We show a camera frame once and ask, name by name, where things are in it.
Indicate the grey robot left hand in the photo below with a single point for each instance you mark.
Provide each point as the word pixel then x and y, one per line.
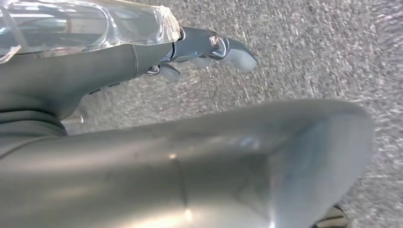
pixel 78 69

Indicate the robot left arm ribbed sleeve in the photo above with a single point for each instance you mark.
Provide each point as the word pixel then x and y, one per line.
pixel 25 126

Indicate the black robot left foot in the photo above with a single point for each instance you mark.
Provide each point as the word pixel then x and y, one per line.
pixel 330 220

